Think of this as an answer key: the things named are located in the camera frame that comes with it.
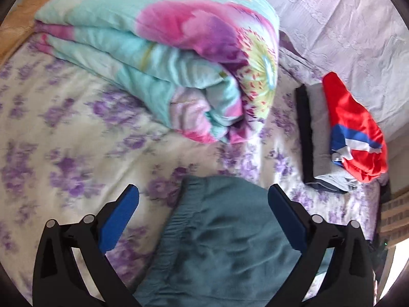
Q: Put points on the orange patterned cloth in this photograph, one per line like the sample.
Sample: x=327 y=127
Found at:
x=19 y=22

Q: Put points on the purple floral bed sheet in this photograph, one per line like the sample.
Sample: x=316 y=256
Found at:
x=64 y=134

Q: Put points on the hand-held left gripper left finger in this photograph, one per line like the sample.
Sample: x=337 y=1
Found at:
x=119 y=217

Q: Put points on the lavender lace bed cover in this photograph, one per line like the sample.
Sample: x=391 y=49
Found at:
x=335 y=22

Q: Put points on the teal pants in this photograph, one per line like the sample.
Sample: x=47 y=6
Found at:
x=217 y=246

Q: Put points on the folded light blue garment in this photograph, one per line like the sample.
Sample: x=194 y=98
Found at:
x=338 y=180

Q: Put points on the folded grey garment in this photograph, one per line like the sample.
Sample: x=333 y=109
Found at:
x=319 y=128

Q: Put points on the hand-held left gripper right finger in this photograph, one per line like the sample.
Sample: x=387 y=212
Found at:
x=289 y=217

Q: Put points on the folded floral quilt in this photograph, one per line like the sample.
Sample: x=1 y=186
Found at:
x=153 y=48

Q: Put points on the red garment with blue stripes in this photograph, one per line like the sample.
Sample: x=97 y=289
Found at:
x=351 y=112

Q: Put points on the folded black garment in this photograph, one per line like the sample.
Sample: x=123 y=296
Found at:
x=305 y=134

